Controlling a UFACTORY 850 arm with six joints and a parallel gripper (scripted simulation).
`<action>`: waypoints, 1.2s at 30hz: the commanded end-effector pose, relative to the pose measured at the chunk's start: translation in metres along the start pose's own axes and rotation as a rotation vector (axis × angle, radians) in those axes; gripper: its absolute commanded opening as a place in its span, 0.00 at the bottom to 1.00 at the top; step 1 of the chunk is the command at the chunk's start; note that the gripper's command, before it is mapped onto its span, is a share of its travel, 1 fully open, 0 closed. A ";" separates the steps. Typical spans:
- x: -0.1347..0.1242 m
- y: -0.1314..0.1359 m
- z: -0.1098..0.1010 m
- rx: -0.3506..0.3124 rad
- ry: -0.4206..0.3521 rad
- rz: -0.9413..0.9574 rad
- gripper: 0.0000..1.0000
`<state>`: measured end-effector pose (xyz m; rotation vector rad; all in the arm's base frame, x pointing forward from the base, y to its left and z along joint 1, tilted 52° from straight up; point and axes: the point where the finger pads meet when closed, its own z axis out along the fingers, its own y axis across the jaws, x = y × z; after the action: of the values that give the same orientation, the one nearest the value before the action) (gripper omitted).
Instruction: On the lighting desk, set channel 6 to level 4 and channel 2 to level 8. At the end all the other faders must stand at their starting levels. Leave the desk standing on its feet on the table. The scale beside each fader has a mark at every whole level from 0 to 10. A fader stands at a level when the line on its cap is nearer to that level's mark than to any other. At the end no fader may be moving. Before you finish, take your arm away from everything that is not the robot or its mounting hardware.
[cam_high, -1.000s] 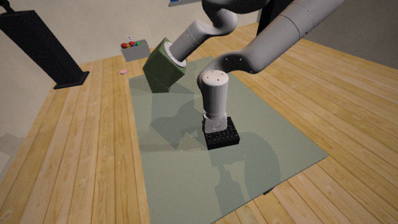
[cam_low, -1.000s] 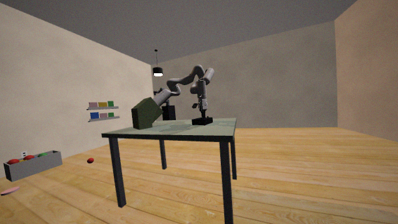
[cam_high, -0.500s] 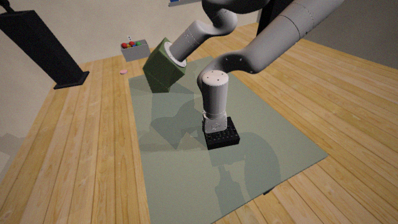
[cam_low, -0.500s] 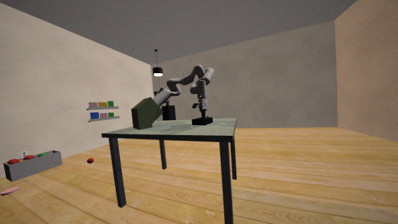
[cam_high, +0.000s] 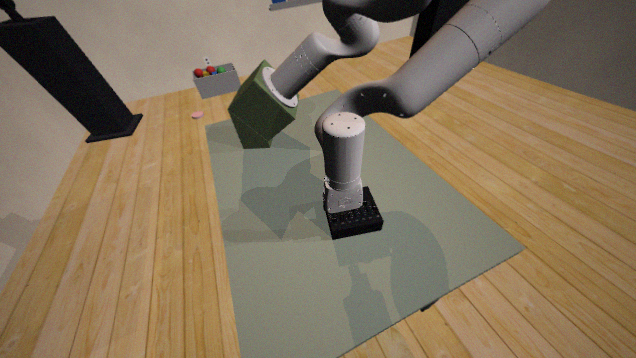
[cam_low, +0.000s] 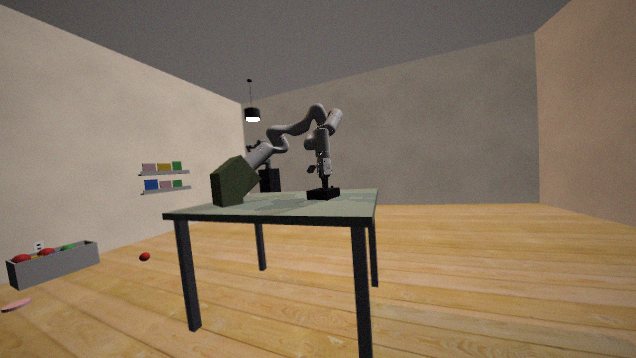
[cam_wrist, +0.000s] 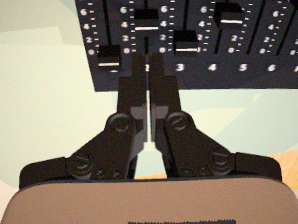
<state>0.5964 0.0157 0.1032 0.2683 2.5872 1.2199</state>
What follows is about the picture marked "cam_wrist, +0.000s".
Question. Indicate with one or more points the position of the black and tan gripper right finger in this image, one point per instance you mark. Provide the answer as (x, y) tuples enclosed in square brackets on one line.
[(193, 153)]

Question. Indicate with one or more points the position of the black lighting desk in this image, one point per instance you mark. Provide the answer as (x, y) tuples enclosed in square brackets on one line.
[(261, 53)]

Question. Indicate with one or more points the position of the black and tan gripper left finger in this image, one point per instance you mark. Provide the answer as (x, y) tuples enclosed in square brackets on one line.
[(108, 154)]

